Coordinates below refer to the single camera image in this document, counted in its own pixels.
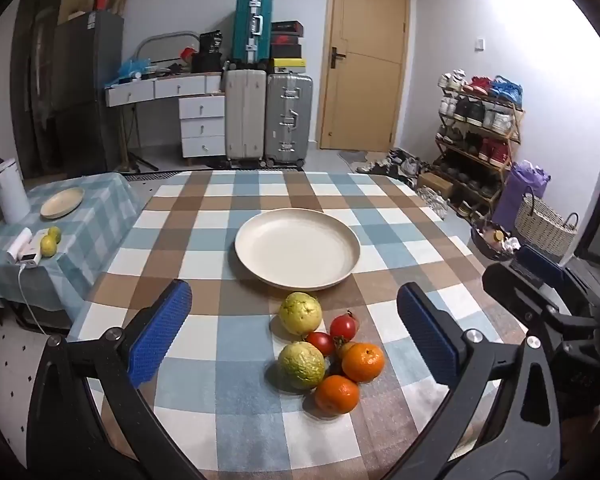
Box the white kettle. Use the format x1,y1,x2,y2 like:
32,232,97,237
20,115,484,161
0,158,31,225

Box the dark tall cabinet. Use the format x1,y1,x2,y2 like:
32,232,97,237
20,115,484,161
10,0,76,177

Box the orange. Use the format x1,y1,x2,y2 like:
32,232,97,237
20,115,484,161
314,375,360,416
341,342,385,383

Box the small cardboard box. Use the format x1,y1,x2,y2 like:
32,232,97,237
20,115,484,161
417,172,453,198

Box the wooden shoe rack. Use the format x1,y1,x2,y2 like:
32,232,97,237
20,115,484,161
434,72,526,218

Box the light blue plastic bag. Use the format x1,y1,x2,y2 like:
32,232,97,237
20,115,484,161
117,57,153,81

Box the red tomato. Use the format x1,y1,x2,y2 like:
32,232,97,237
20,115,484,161
330,311,359,343
306,331,336,356

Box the checked teal tablecloth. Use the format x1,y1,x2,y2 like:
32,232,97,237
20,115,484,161
0,172,146,321

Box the grey fridge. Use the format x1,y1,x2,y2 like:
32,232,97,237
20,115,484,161
52,10,126,176

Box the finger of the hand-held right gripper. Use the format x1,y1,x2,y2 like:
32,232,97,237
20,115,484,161
517,245,581,306
482,262,571,331

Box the purple bag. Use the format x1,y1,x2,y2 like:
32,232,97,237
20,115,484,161
491,160,551,231

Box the checked brown blue tablecloth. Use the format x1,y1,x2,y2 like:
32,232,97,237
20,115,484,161
67,170,528,480

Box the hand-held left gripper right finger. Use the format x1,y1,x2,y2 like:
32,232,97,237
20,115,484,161
380,282,576,480

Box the silver suitcase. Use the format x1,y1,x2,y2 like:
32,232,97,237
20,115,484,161
264,73,314,168

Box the white cable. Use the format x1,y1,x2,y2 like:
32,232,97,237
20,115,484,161
17,262,51,336

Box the dark basket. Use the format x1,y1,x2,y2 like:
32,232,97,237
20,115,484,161
471,215,521,261

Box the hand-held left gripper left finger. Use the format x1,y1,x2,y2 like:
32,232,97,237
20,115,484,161
25,279,211,480

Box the rows of shelved shoes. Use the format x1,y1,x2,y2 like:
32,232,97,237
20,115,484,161
436,70,518,211

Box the wooden door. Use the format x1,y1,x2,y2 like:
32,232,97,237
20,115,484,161
319,0,412,152

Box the grey arched frame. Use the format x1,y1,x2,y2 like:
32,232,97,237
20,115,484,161
132,31,201,73

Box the white desk with drawers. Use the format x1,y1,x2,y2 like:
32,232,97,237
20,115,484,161
105,72,226,168

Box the large cream plate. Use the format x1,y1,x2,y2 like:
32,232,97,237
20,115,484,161
234,208,361,291

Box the greenish yellow guava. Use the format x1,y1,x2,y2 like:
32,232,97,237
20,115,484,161
278,341,326,390

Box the beige suitcase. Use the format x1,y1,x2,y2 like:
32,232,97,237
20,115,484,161
223,67,268,168

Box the white handheld device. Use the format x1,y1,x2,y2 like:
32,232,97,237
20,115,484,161
6,227,45,267

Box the teal suitcase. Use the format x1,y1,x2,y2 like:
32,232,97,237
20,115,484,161
231,0,275,63

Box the pile of assorted shoes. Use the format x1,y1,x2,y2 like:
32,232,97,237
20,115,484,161
355,147,433,188

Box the small cream plate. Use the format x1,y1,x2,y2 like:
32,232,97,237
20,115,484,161
40,187,85,220

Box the black bag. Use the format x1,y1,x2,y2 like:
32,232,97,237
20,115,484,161
197,30,224,73

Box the woven basket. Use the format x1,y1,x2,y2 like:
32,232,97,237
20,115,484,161
515,187,580,261

